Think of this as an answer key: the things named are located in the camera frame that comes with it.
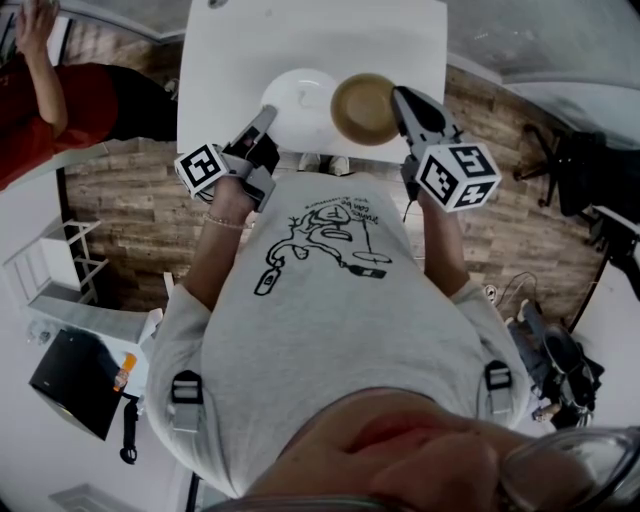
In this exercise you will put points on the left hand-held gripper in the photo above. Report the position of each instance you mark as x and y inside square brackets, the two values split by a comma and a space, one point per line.
[200, 171]

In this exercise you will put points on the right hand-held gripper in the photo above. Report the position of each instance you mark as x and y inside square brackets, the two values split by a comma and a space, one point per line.
[457, 175]

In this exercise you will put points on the white bowl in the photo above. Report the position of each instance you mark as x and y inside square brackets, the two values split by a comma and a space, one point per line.
[300, 110]

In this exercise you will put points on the brown wooden bowl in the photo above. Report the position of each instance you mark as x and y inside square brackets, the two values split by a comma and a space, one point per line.
[362, 107]

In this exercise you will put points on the person's left forearm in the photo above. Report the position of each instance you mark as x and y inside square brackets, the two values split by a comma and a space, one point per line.
[215, 255]

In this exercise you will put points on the person's right forearm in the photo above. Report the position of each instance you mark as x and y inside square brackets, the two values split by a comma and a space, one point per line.
[442, 250]

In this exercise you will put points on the person's left white shoe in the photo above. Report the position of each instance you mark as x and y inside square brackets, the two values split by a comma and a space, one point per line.
[309, 161]

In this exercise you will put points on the person's white shoe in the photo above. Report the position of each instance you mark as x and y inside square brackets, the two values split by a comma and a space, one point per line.
[309, 161]
[340, 165]

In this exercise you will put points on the person's right white shoe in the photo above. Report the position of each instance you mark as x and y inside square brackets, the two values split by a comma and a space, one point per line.
[340, 165]

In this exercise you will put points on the black office chair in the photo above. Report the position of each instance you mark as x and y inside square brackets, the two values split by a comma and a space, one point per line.
[595, 170]

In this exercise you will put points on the grey printed t-shirt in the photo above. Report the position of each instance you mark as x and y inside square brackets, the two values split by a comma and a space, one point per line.
[325, 335]

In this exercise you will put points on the desk with black legs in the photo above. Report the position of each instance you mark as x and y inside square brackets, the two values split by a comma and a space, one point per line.
[620, 220]

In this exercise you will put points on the white side table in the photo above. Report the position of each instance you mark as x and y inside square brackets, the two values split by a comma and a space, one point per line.
[100, 320]

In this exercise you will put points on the white shelf rack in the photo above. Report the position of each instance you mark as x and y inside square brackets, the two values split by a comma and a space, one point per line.
[50, 262]

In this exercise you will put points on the orange bottle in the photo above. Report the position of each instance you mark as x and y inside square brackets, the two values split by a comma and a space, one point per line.
[125, 371]

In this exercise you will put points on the clear plastic packaging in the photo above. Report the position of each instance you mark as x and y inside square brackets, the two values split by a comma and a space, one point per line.
[39, 332]

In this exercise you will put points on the black box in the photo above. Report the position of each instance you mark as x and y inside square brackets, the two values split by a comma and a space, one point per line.
[75, 382]

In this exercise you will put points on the person's face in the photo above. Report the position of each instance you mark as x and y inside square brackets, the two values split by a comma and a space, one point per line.
[400, 450]

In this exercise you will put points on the clear-framed eyeglasses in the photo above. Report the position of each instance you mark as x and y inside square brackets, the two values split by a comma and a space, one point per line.
[575, 465]

